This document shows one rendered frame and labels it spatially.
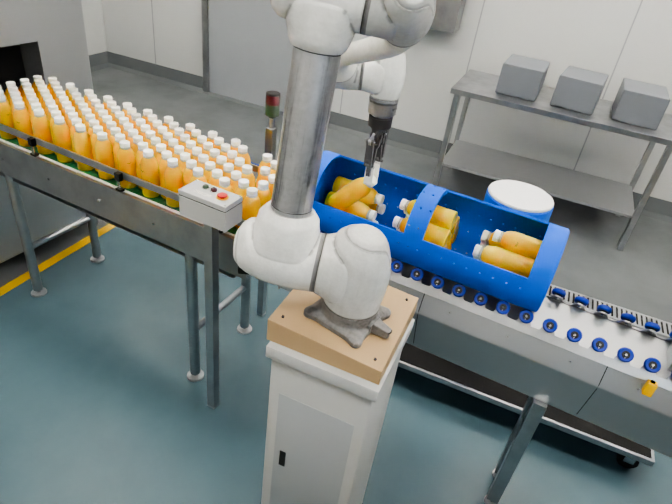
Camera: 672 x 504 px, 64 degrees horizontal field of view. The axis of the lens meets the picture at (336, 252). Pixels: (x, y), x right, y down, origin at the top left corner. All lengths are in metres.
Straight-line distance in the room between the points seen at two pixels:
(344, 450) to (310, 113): 0.93
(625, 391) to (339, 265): 1.02
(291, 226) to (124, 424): 1.56
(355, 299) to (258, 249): 0.27
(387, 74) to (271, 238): 0.64
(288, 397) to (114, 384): 1.35
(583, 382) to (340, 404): 0.81
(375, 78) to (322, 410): 0.96
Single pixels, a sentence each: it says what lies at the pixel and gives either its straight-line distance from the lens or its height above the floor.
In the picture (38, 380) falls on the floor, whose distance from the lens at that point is 2.86.
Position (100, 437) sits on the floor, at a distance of 2.57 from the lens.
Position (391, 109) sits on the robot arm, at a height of 1.48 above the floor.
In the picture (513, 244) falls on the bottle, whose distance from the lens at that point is 1.78.
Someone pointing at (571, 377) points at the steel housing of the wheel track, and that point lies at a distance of 1.88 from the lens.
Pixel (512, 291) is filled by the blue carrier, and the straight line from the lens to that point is 1.74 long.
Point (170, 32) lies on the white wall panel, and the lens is 6.53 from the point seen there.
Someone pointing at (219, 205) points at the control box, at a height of 1.10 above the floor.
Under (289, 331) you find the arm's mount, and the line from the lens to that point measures 1.40.
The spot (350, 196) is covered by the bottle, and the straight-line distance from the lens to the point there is 1.84.
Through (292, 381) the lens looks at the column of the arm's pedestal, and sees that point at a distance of 1.50.
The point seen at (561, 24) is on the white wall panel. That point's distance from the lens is 5.02.
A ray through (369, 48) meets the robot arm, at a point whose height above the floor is 1.70.
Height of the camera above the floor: 2.00
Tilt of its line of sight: 34 degrees down
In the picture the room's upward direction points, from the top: 8 degrees clockwise
